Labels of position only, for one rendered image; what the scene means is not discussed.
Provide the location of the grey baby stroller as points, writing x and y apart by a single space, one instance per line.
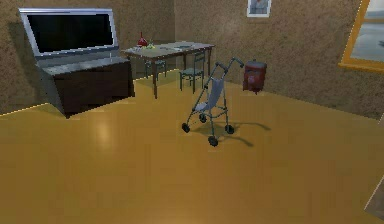
213 96

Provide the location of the green dining chair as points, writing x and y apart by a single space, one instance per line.
156 65
193 71

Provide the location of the brown dining table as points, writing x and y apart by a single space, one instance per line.
166 51

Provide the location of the dark red bin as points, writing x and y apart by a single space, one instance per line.
254 76

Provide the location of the red vase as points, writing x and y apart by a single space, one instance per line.
142 41

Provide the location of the dark brown television cabinet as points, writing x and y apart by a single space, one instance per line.
90 85

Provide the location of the silver framed television set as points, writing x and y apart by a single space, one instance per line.
70 31

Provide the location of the yellow framed window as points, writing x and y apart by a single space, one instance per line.
366 36

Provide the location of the white framed wall picture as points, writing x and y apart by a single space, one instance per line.
258 6

